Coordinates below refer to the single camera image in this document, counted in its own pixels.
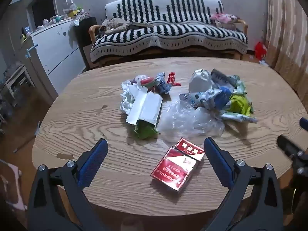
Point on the brown cloth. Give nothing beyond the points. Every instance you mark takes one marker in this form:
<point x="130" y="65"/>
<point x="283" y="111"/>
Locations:
<point x="115" y="25"/>

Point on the small blue white wrapper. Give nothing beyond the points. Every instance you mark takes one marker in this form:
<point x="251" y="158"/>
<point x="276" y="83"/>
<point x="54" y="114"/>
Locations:
<point x="161" y="84"/>

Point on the blue pouch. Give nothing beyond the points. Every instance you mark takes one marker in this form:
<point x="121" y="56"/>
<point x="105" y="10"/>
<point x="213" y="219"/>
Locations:
<point x="225" y="96"/>

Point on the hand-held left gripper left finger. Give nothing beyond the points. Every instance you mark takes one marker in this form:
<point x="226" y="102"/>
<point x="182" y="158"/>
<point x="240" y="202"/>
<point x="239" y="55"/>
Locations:
<point x="94" y="163"/>

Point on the clear plastic bag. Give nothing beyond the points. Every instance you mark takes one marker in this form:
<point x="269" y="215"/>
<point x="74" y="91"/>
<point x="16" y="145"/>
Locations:
<point x="187" y="120"/>

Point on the green yellow wrapper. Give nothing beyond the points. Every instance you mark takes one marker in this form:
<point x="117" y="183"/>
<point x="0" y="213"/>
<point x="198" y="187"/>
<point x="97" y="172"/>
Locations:
<point x="238" y="103"/>

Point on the white stool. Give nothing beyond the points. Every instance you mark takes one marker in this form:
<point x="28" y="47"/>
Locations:
<point x="16" y="77"/>

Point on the black speaker box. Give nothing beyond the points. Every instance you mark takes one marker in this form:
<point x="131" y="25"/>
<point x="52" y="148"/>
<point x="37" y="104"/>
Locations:
<point x="84" y="33"/>

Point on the crumpled white tissue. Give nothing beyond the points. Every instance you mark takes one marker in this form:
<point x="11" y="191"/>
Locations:
<point x="126" y="98"/>

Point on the silver blue wrapper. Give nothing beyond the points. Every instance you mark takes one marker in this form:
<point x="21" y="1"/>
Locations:
<point x="204" y="97"/>

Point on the white paper scrap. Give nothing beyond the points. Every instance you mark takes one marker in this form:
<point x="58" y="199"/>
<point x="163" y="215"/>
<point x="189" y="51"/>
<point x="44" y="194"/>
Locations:
<point x="264" y="62"/>

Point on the pile of clutter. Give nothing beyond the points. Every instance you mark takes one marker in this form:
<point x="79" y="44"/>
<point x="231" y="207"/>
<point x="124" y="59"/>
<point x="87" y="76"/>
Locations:
<point x="71" y="10"/>

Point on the striped beige curtain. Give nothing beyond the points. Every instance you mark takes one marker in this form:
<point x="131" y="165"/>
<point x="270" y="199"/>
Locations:
<point x="286" y="36"/>

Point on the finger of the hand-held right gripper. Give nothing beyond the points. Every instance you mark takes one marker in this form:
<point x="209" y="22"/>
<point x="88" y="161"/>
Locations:
<point x="304" y="124"/>
<point x="292" y="149"/>

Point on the pale green wrapper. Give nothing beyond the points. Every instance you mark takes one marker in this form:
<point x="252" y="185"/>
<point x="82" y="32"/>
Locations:
<point x="240" y="86"/>

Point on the red green candy wrapper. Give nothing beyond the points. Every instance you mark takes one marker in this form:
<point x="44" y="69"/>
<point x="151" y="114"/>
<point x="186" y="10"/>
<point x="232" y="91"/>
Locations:
<point x="148" y="81"/>

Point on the red bag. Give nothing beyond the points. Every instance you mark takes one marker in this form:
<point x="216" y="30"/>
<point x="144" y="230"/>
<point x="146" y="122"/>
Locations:
<point x="261" y="50"/>

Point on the green silver-lined carton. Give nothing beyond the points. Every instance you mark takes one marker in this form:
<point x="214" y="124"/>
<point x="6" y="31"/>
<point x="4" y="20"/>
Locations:
<point x="145" y="110"/>

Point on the white plastic bag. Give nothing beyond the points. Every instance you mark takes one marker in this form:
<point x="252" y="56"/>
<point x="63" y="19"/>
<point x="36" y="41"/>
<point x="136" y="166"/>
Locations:
<point x="199" y="81"/>

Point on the red twisted wrapper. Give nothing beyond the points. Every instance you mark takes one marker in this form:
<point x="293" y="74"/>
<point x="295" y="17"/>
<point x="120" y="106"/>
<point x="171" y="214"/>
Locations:
<point x="172" y="78"/>

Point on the grey striped packet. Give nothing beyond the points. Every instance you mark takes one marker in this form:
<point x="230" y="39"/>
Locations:
<point x="222" y="77"/>

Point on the flat book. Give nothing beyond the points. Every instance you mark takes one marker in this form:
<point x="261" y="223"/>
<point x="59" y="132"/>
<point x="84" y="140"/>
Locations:
<point x="142" y="24"/>

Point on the red cigarette box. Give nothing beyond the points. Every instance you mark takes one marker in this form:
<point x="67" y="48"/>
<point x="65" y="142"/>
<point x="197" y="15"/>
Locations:
<point x="173" y="169"/>

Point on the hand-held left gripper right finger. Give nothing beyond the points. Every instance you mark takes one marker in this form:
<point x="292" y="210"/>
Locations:
<point x="217" y="163"/>

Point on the white drawer cabinet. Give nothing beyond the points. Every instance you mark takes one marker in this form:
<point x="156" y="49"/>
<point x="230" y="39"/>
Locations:
<point x="60" y="50"/>

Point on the long white printed wrapper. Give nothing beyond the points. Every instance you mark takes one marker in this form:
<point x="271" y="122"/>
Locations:
<point x="238" y="117"/>

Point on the light blue clamp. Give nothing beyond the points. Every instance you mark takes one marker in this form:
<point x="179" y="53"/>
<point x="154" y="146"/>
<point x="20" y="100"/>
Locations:
<point x="31" y="50"/>

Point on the pink cloth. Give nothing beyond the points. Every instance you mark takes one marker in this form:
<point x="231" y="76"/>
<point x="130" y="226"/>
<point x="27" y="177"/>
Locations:
<point x="225" y="18"/>

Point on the striped black white sofa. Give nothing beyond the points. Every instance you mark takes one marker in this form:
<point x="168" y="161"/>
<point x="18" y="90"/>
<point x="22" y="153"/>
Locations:
<point x="168" y="32"/>

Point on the pink chair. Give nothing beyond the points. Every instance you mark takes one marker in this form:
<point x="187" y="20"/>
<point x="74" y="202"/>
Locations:
<point x="10" y="185"/>

